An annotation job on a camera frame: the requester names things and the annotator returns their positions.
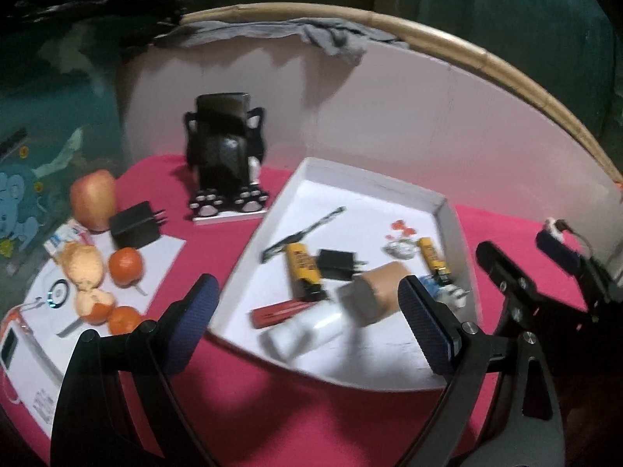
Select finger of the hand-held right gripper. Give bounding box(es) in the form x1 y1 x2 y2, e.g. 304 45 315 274
474 241 600 340
535 231 604 302

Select black smartphone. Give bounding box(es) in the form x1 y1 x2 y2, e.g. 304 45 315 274
195 91 251 188

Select tan cardboard roll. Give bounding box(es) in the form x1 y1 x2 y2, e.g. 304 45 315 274
338 260 414 328

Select small silver packet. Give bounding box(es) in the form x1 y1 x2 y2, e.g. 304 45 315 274
382 238 419 260

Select white cardboard box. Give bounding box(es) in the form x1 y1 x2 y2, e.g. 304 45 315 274
207 157 480 392

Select small white blue packet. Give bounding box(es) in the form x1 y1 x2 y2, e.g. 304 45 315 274
43 219 95 258

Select blue module with pins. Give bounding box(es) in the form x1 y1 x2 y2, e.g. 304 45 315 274
421 275 470 309

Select small black power adapter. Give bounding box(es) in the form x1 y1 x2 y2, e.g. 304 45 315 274
317 248 366 282

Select orange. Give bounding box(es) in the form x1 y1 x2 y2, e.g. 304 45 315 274
108 247 145 287
107 305 144 335

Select bamboo rim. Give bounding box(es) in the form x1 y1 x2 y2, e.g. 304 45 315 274
180 4 623 186

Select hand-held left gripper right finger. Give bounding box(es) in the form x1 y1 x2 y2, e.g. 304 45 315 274
398 275 565 467

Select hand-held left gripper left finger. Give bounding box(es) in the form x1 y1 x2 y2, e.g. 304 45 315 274
51 274 220 467

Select red apple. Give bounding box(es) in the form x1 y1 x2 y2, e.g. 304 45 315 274
69 169 118 232

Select grey cloth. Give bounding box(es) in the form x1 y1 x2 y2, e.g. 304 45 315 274
156 17 410 64

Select white backdrop board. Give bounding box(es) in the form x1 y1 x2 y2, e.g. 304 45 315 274
117 29 623 263

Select pink tablecloth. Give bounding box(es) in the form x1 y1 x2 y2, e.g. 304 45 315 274
0 153 623 467

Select orange peel pieces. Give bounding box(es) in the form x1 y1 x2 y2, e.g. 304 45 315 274
61 243 105 290

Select black pen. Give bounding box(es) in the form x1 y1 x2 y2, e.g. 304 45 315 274
260 207 346 263

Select red tube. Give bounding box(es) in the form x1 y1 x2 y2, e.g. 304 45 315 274
250 300 317 329

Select large black power adapter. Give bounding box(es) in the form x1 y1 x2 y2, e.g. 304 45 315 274
108 200 169 250

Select black paw phone stand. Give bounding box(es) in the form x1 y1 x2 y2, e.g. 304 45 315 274
184 107 269 225

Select cartoon printed blanket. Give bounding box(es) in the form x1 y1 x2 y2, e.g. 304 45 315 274
0 126 118 273

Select yellow black battery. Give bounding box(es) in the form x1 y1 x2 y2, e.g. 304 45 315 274
417 237 451 285
285 242 327 302

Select white printed carton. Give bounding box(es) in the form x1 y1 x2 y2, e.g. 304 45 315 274
0 253 151 441

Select small dropper bottle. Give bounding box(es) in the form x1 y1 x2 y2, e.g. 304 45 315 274
260 300 347 362

